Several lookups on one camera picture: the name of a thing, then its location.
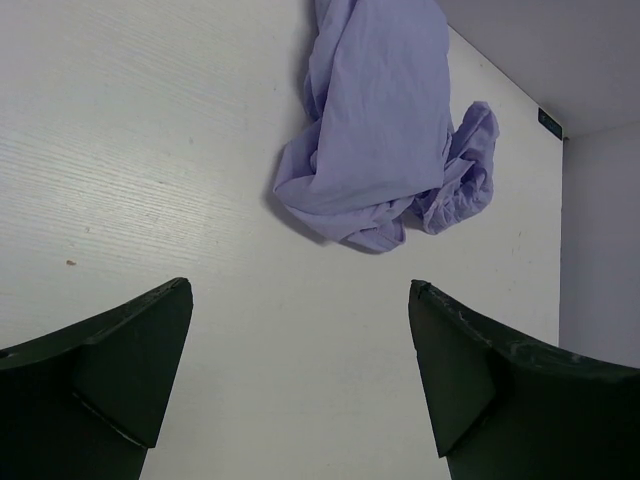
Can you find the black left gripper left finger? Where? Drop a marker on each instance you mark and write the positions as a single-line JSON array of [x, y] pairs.
[[88, 401]]

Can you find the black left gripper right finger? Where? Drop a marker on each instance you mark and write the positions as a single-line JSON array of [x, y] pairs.
[[505, 405]]

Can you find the lilac zip jacket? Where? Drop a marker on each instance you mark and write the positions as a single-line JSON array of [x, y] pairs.
[[381, 142]]

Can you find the dark table corner label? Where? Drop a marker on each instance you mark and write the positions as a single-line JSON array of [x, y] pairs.
[[550, 124]]

